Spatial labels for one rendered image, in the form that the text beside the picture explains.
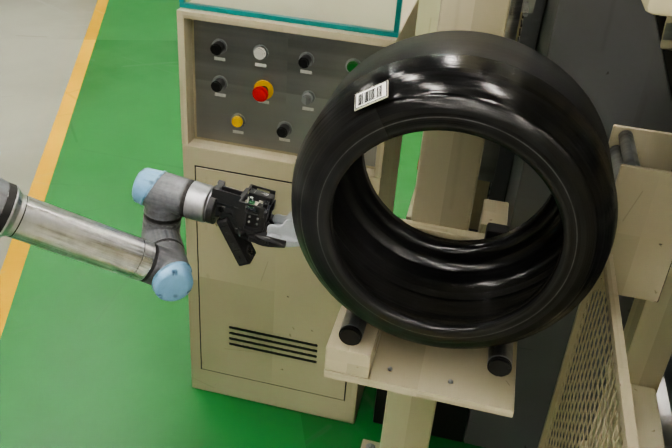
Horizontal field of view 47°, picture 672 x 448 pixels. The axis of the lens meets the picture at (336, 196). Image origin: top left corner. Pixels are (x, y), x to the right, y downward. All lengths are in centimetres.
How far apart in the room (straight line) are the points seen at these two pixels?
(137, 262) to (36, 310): 164
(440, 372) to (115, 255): 66
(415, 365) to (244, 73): 89
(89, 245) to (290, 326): 105
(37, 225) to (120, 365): 144
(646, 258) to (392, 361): 56
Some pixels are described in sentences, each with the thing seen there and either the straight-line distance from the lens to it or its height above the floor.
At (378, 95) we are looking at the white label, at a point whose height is 140.
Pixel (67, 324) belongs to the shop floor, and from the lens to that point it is 296.
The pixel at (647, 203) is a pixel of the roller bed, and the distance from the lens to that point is 162.
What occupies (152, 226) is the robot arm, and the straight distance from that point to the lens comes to 155.
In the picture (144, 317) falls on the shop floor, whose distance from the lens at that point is 294.
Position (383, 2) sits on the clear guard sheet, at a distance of 184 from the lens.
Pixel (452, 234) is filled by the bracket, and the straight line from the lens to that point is 171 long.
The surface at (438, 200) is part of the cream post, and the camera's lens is 170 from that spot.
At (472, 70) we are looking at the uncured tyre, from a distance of 121.
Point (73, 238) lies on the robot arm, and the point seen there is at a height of 110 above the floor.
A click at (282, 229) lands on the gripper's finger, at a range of 147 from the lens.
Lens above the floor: 186
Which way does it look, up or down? 31 degrees down
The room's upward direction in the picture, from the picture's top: 4 degrees clockwise
